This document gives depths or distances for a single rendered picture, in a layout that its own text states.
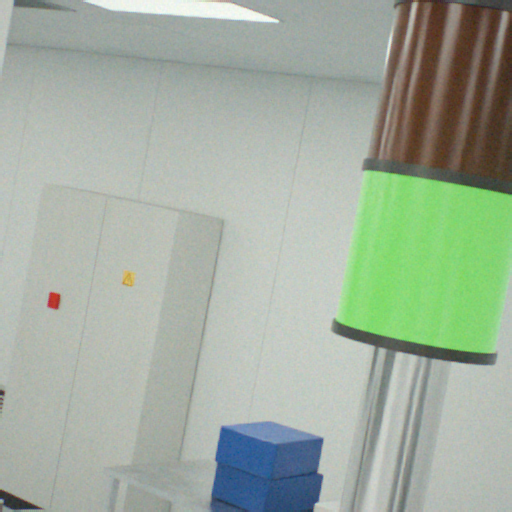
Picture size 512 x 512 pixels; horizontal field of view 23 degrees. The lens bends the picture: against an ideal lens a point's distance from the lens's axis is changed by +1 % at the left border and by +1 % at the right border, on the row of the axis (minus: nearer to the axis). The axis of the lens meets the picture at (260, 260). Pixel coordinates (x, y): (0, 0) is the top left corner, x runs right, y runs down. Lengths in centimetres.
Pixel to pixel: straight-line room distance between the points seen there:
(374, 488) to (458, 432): 613
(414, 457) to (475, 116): 10
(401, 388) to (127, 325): 703
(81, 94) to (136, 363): 209
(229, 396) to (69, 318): 113
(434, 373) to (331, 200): 664
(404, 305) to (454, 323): 2
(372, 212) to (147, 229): 697
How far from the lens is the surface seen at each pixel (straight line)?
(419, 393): 37
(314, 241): 705
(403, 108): 37
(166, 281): 720
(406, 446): 38
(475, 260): 36
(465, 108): 36
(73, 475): 772
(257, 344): 726
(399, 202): 36
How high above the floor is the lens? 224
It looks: 3 degrees down
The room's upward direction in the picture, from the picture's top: 11 degrees clockwise
